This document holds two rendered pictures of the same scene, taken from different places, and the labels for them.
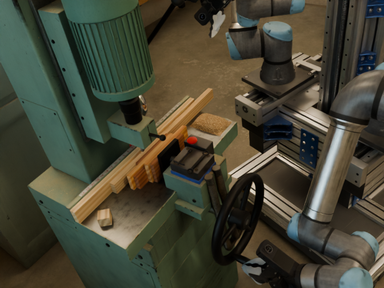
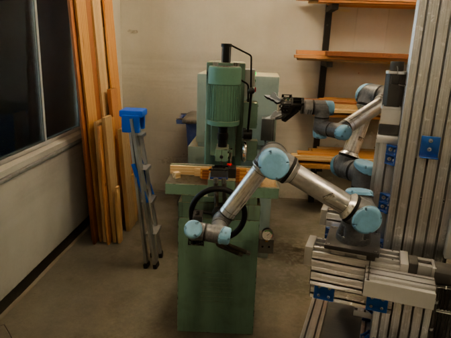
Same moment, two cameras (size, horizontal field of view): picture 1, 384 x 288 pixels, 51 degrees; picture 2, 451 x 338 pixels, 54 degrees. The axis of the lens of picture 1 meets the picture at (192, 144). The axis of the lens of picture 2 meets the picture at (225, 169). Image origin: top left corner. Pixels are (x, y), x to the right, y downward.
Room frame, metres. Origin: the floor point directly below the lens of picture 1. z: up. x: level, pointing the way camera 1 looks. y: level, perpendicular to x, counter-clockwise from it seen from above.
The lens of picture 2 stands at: (-0.51, -1.69, 1.61)
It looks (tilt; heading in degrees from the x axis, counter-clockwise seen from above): 16 degrees down; 51
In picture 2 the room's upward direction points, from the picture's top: 2 degrees clockwise
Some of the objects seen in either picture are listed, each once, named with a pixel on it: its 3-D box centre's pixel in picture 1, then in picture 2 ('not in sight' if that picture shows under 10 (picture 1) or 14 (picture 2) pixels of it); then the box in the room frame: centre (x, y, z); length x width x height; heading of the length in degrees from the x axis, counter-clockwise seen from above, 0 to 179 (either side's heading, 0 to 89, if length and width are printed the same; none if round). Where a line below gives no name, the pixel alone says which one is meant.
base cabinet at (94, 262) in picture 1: (150, 246); (218, 255); (1.05, 0.25, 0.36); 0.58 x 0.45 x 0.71; 50
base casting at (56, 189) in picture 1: (128, 180); (221, 194); (1.05, 0.25, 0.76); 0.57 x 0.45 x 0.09; 50
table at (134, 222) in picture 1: (175, 177); (222, 188); (0.91, 0.07, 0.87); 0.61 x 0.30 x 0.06; 140
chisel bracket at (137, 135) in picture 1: (132, 130); (222, 153); (0.99, 0.17, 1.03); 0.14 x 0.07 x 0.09; 50
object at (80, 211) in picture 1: (142, 152); (223, 171); (1.00, 0.17, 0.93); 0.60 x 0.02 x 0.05; 140
